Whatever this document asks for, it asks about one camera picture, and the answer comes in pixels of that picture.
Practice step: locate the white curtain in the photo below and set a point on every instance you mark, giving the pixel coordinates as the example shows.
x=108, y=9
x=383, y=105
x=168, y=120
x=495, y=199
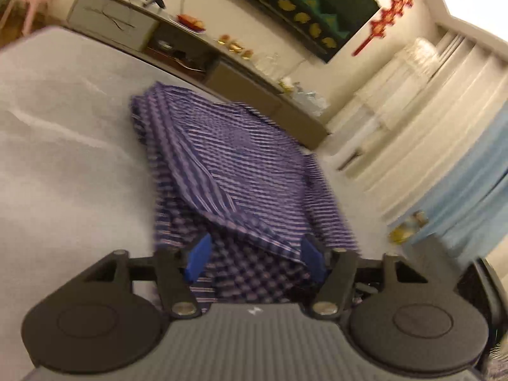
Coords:
x=416, y=127

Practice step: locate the red fruit plate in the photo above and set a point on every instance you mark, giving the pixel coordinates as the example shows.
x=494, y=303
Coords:
x=191, y=22

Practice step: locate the red knot wall ornament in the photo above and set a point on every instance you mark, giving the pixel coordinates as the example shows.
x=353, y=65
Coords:
x=387, y=16

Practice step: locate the light blue curtain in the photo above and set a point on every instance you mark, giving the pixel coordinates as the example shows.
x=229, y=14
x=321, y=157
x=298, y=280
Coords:
x=468, y=198

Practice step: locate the wide golden ornament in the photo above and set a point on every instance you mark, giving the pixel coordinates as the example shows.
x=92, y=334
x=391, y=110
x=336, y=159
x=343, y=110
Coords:
x=236, y=47

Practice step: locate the long grey media cabinet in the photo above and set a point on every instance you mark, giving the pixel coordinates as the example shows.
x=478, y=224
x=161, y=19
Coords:
x=115, y=24

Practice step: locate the purple plaid shirt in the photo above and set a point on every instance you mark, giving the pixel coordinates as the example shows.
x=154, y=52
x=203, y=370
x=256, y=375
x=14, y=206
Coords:
x=238, y=158

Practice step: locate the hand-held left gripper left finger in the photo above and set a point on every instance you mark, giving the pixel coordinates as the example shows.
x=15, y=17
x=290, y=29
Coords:
x=198, y=260

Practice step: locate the golden tissue box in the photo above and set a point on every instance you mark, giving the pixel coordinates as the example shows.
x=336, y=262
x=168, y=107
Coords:
x=286, y=84

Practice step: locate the clear drinking glasses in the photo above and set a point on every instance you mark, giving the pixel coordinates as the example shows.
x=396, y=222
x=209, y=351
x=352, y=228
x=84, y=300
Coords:
x=268, y=63

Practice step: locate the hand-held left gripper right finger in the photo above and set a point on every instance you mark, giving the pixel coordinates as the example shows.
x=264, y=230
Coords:
x=313, y=260

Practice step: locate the yellow bottle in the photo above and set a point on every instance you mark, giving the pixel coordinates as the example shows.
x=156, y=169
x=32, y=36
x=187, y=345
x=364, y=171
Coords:
x=407, y=230

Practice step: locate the small golden ornament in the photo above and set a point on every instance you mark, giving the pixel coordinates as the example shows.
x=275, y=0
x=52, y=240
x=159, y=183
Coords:
x=223, y=39
x=248, y=54

